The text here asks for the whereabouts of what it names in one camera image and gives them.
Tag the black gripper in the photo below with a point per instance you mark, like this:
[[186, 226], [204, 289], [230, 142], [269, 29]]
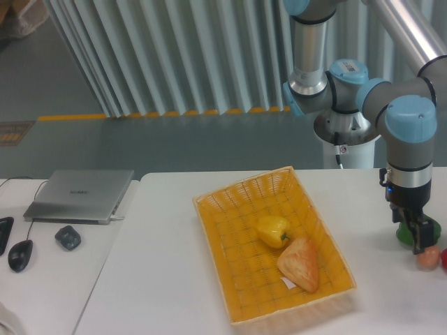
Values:
[[410, 190]]

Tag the triangular toasted bread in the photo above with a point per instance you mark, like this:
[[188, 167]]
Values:
[[299, 264]]

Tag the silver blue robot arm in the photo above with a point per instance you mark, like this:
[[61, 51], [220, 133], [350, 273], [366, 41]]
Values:
[[355, 108]]

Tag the green bell pepper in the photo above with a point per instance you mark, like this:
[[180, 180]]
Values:
[[404, 235]]

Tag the peach coloured egg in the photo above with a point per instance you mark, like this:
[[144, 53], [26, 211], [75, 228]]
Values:
[[429, 258]]

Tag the red fruit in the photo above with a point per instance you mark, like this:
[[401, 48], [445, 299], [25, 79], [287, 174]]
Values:
[[443, 259]]

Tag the white paper label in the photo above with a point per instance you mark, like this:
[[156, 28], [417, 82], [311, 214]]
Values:
[[289, 284]]

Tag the yellow bell pepper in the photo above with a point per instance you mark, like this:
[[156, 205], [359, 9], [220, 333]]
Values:
[[273, 230]]

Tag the yellow woven basket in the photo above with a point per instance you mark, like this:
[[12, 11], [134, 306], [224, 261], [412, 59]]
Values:
[[254, 290]]

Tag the silver laptop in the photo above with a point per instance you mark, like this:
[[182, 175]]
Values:
[[80, 196]]

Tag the dark grey earbuds case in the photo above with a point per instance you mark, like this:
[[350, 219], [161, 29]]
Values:
[[68, 238]]

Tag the black computer mouse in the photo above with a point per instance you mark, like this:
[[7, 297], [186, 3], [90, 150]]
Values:
[[20, 255]]

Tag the black keyboard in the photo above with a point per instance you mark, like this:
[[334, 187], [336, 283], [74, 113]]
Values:
[[6, 225]]

